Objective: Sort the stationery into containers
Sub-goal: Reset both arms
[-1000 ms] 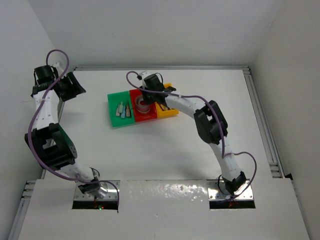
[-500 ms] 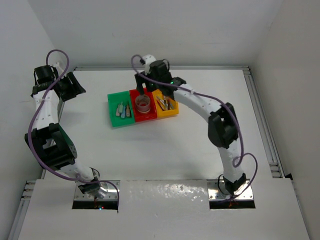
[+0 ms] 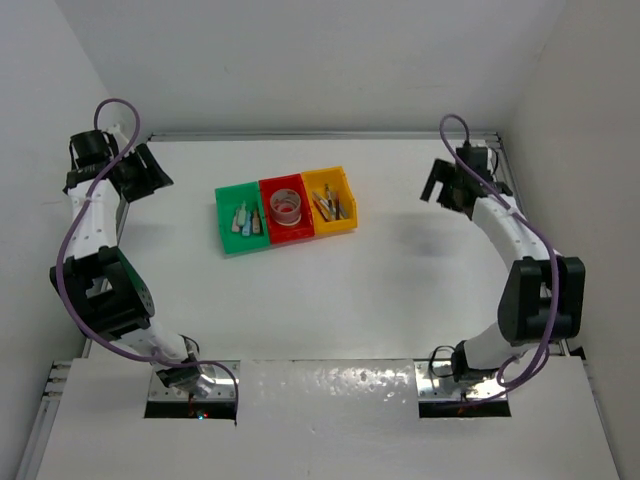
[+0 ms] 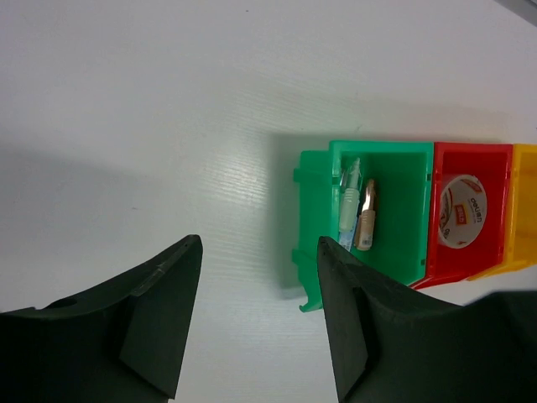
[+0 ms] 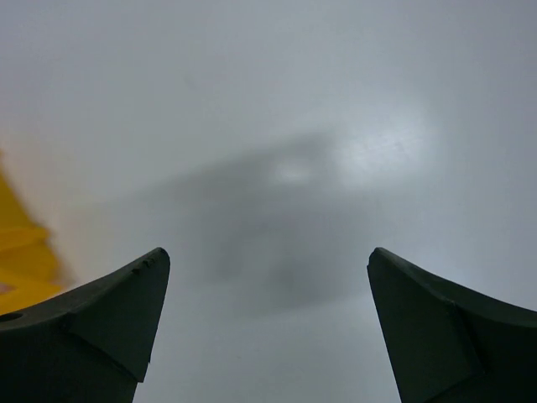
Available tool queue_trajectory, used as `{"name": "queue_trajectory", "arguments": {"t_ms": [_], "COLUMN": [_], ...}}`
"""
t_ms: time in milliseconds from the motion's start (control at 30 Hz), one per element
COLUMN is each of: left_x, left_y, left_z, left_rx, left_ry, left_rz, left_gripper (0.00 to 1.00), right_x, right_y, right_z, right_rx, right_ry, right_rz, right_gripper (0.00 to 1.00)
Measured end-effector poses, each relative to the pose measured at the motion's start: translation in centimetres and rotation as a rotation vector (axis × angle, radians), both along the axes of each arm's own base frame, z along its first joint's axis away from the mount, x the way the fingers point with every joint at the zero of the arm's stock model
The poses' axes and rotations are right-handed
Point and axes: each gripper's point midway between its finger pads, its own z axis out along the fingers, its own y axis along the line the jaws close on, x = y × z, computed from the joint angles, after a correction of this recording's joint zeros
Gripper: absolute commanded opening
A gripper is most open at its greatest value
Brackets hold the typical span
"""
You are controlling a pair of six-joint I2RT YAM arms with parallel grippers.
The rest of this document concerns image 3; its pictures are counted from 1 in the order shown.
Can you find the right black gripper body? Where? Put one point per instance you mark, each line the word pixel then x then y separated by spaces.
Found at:
pixel 443 171

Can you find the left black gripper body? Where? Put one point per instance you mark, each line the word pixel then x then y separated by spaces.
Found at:
pixel 140 173

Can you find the green eraser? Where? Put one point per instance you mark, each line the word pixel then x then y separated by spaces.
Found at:
pixel 241 215

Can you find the blue eraser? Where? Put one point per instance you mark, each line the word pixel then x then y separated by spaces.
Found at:
pixel 247 227

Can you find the orange eraser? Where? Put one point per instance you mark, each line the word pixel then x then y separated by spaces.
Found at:
pixel 256 223

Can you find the small white tape roll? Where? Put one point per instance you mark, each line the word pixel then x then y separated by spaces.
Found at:
pixel 286 202

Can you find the large white tape roll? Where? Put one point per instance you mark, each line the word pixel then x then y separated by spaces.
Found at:
pixel 284 214

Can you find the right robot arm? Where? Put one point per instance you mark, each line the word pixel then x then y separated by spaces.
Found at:
pixel 538 286

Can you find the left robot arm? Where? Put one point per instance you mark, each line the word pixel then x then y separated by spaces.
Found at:
pixel 105 290

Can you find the green plastic bin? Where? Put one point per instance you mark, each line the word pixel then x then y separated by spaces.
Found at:
pixel 228 200

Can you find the yellow plastic bin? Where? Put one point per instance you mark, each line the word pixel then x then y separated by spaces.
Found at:
pixel 335 177

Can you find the red plastic bin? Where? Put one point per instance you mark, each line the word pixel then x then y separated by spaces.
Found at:
pixel 279 234

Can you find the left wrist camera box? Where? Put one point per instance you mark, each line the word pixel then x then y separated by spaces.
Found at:
pixel 116 131

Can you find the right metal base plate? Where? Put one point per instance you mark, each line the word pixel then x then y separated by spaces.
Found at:
pixel 435 383

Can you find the metal base plate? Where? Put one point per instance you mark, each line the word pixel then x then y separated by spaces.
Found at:
pixel 435 383
pixel 213 385

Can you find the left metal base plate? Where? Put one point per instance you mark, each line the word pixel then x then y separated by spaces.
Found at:
pixel 213 385

